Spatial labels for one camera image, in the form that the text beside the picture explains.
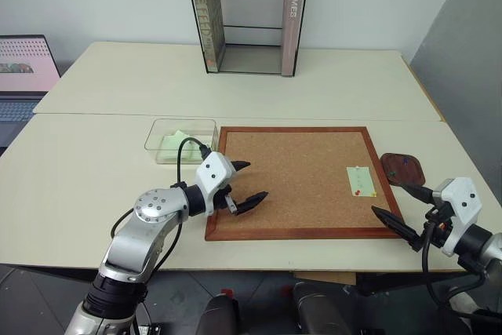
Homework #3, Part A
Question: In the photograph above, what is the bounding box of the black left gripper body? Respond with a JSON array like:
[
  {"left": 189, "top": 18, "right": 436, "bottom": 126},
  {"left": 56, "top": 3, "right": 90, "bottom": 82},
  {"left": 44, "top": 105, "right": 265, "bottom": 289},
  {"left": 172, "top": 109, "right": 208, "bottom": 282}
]
[{"left": 213, "top": 184, "right": 238, "bottom": 217}]

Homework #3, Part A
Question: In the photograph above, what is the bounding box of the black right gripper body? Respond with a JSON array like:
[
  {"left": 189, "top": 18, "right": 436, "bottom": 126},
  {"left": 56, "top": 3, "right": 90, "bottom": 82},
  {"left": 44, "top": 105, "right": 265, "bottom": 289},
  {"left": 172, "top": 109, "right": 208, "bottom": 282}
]
[{"left": 417, "top": 178, "right": 458, "bottom": 253}]

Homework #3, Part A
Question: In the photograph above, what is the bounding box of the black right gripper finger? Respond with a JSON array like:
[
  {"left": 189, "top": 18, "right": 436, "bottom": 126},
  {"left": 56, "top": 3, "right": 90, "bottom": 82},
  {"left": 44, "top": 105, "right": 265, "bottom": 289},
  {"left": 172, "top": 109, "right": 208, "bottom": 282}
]
[
  {"left": 399, "top": 182, "right": 437, "bottom": 205},
  {"left": 370, "top": 205, "right": 422, "bottom": 253}
]

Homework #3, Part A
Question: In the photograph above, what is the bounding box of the pale green paper note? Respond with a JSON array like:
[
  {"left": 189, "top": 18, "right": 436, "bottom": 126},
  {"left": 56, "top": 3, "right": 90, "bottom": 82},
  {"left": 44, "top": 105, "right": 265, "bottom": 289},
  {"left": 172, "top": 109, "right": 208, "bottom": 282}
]
[{"left": 345, "top": 165, "right": 379, "bottom": 198}]

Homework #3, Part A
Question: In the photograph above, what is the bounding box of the brown wooden dish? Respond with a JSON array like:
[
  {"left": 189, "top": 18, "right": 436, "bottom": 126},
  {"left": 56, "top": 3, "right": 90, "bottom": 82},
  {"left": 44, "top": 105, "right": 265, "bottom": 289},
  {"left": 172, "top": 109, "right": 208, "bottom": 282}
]
[{"left": 380, "top": 151, "right": 428, "bottom": 189}]

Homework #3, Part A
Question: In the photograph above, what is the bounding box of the green sticky notes stack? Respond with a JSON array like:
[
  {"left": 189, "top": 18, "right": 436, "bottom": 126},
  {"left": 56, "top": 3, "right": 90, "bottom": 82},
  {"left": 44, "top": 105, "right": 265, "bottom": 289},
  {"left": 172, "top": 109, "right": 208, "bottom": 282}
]
[{"left": 159, "top": 129, "right": 206, "bottom": 163}]

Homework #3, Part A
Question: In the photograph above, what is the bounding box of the clear plastic box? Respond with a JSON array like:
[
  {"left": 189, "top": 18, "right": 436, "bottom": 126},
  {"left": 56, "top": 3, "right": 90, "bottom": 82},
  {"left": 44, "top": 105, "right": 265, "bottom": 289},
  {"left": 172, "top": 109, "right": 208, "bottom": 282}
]
[{"left": 144, "top": 118, "right": 220, "bottom": 166}]

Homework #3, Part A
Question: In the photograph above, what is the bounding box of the dark rounded cylinder shape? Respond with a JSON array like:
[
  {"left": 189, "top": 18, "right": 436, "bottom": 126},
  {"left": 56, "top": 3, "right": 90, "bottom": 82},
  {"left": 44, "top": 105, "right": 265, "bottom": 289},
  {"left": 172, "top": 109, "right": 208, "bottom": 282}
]
[
  {"left": 195, "top": 294, "right": 242, "bottom": 335},
  {"left": 291, "top": 281, "right": 356, "bottom": 335}
]

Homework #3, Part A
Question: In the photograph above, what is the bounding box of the grey partition panel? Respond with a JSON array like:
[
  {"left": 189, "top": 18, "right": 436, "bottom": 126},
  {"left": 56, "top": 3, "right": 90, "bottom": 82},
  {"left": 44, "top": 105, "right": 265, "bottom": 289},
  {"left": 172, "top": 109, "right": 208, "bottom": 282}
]
[{"left": 407, "top": 0, "right": 502, "bottom": 210}]

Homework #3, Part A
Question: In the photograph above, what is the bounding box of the pink HOMES book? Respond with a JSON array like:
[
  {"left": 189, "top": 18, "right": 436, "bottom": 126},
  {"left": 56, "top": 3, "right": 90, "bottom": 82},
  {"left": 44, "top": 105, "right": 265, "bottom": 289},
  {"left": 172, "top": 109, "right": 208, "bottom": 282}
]
[{"left": 281, "top": 0, "right": 307, "bottom": 78}]

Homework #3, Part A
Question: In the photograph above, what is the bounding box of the green patterned book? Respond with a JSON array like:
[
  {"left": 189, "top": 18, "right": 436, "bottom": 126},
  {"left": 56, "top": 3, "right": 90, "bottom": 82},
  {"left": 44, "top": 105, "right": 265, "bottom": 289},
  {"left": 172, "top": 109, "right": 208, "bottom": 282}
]
[{"left": 190, "top": 0, "right": 227, "bottom": 75}]

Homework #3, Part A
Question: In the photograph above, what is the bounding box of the open laptop with pink screen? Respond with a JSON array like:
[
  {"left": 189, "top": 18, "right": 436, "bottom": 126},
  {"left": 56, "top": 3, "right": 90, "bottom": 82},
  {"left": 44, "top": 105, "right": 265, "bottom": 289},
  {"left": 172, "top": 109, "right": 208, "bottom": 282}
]
[{"left": 0, "top": 34, "right": 63, "bottom": 148}]

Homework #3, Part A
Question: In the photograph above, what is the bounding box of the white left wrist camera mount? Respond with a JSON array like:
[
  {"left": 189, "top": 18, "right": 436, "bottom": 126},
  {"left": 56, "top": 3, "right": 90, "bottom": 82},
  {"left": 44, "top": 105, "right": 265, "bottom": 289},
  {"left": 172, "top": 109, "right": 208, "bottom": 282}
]
[{"left": 195, "top": 151, "right": 238, "bottom": 217}]

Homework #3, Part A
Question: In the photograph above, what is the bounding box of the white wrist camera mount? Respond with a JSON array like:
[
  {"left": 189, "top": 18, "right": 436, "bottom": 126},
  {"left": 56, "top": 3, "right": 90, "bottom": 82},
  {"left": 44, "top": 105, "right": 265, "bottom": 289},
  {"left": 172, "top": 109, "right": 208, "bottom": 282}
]
[
  {"left": 438, "top": 177, "right": 483, "bottom": 257},
  {"left": 195, "top": 151, "right": 238, "bottom": 217}
]

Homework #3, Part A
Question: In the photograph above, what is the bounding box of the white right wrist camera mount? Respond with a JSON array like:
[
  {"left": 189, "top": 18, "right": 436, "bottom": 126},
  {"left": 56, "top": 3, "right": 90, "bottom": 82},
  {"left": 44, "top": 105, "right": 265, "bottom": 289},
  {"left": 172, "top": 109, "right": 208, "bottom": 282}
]
[{"left": 438, "top": 177, "right": 483, "bottom": 257}]

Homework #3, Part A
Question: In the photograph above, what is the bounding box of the cork board with wooden frame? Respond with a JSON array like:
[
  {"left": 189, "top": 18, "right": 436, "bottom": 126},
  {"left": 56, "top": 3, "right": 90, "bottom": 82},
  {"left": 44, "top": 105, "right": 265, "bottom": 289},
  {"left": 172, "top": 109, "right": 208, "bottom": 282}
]
[{"left": 204, "top": 126, "right": 405, "bottom": 242}]

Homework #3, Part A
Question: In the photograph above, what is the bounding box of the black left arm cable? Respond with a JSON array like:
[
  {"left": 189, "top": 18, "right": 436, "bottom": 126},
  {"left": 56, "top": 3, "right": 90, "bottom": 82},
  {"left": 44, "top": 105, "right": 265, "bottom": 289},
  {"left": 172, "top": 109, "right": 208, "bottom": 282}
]
[{"left": 111, "top": 137, "right": 213, "bottom": 274}]

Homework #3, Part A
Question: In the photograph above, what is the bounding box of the black wire frame shelf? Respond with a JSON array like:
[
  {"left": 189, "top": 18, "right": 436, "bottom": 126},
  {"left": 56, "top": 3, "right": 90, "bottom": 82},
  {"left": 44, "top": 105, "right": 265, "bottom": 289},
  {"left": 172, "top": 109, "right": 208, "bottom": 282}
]
[{"left": 182, "top": 0, "right": 313, "bottom": 78}]

